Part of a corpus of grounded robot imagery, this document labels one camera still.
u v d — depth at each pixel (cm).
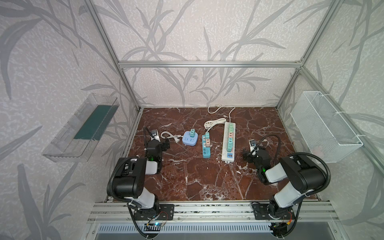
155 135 80
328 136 62
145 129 109
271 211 67
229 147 90
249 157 86
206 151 94
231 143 92
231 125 108
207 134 96
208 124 108
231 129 99
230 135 96
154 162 68
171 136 102
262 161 71
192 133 97
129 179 46
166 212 72
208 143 92
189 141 99
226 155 91
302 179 46
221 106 121
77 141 63
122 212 75
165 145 87
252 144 82
